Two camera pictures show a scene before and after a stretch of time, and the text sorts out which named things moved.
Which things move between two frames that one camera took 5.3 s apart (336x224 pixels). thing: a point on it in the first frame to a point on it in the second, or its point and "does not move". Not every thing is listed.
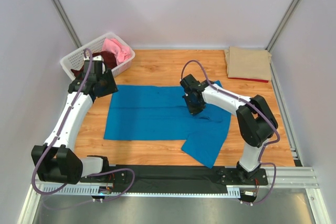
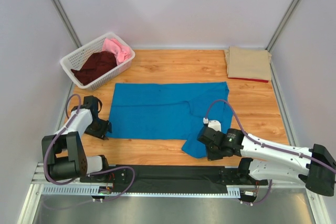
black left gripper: x=92 y=70 to x=99 y=128
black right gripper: x=196 y=105 to x=206 y=140
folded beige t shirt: x=246 y=63 does not move
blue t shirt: x=143 y=113 does not move
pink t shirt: x=121 y=52 does not move
